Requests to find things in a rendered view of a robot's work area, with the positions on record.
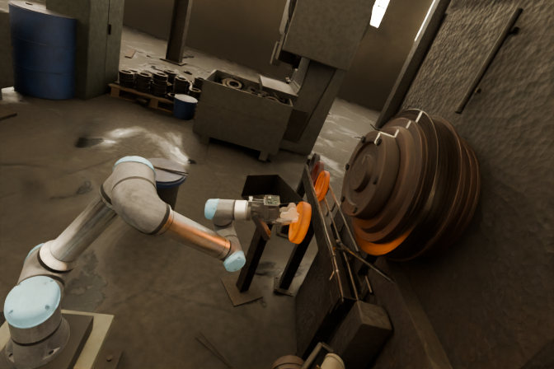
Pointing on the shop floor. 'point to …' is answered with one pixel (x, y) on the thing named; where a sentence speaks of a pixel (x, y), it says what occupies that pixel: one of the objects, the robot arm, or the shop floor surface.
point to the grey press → (321, 39)
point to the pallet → (155, 87)
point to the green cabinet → (89, 16)
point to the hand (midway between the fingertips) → (301, 217)
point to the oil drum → (42, 51)
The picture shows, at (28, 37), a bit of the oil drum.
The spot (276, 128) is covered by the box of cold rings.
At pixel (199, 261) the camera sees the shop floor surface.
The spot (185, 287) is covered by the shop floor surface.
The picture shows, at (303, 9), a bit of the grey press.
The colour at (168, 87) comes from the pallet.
